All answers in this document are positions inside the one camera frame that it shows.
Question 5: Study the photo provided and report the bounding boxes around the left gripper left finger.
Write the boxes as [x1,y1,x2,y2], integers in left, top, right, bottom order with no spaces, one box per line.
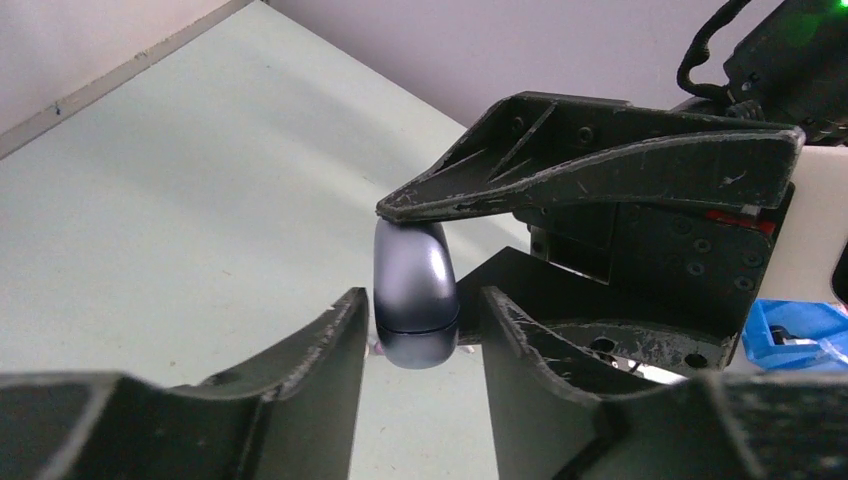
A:
[1,287,369,479]

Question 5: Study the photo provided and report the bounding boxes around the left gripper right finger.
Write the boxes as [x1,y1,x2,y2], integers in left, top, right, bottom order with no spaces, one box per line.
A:
[480,287,847,479]

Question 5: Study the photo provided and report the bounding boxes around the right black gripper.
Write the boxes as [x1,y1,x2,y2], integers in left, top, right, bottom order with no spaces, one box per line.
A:
[376,92,805,385]

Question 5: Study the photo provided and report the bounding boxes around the purple earbud charging case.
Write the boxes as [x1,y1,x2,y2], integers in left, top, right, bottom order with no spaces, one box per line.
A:
[373,219,460,370]

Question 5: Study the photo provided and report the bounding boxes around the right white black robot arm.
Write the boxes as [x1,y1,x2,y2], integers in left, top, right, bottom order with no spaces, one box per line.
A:
[373,1,847,375]

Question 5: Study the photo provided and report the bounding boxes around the blue plastic bin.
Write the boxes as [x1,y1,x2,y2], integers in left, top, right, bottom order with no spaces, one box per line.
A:
[741,300,847,373]

